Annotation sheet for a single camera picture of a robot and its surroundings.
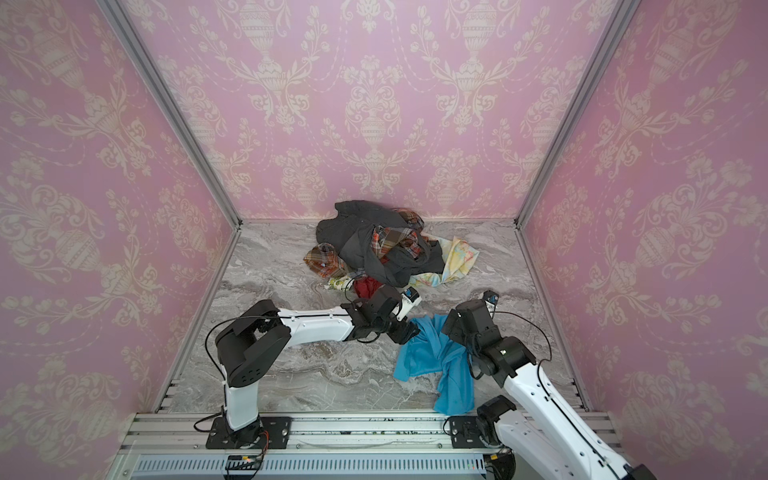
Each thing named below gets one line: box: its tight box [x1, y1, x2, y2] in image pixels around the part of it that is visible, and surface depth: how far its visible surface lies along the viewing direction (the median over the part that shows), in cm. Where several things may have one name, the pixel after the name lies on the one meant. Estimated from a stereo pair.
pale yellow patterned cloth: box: [409, 236, 480, 287], surface depth 106 cm
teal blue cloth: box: [394, 314, 475, 416], surface depth 83 cm
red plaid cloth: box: [303, 207, 425, 279], surface depth 102 cm
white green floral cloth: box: [326, 276, 355, 291], surface depth 99 cm
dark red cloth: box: [354, 275, 384, 299], surface depth 99 cm
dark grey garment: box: [316, 201, 445, 287], surface depth 102 cm
